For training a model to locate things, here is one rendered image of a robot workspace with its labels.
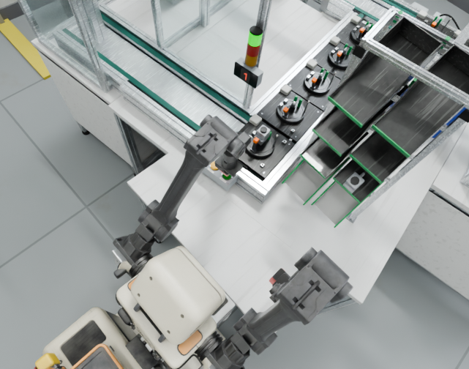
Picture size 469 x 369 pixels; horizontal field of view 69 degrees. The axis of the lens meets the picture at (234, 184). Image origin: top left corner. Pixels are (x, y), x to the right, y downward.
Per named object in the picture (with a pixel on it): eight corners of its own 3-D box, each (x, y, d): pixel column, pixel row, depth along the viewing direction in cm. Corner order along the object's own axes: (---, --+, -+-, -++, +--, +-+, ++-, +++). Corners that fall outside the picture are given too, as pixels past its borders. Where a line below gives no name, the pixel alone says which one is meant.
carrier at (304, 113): (295, 144, 160) (303, 128, 149) (255, 116, 166) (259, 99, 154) (322, 113, 170) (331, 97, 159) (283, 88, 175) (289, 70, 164)
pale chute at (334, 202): (336, 225, 140) (334, 228, 136) (313, 203, 143) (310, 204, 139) (388, 176, 129) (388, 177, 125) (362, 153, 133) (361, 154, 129)
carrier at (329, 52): (346, 86, 180) (356, 68, 169) (309, 63, 185) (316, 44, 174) (367, 62, 189) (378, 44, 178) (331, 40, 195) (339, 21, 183)
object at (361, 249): (359, 304, 142) (362, 303, 139) (109, 109, 174) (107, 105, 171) (474, 107, 198) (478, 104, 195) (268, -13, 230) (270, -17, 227)
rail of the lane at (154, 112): (261, 204, 155) (265, 194, 145) (124, 99, 174) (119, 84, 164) (268, 196, 157) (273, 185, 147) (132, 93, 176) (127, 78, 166)
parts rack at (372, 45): (353, 223, 155) (483, 113, 83) (287, 176, 163) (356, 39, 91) (374, 192, 163) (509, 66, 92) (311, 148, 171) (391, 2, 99)
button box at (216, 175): (227, 191, 152) (228, 185, 146) (192, 164, 156) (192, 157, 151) (236, 181, 154) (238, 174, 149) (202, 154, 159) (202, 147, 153)
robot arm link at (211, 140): (184, 128, 77) (217, 157, 77) (215, 109, 87) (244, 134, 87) (134, 225, 108) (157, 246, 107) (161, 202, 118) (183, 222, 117)
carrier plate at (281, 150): (263, 180, 150) (265, 178, 148) (222, 149, 155) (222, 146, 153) (293, 146, 160) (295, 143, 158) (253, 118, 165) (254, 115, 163)
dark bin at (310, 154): (324, 179, 126) (325, 175, 119) (299, 155, 130) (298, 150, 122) (380, 126, 124) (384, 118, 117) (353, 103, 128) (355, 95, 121)
